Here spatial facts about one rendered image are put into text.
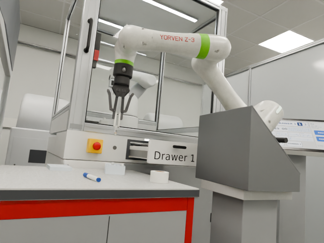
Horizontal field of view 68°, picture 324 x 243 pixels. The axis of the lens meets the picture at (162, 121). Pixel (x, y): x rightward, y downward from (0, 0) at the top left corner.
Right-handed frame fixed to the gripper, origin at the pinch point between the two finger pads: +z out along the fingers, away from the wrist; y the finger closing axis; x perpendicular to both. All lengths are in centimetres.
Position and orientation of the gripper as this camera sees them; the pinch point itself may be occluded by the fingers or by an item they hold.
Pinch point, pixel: (116, 119)
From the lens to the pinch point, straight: 114.8
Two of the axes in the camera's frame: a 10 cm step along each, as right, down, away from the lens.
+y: 9.6, 1.3, 2.4
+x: -2.5, 1.0, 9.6
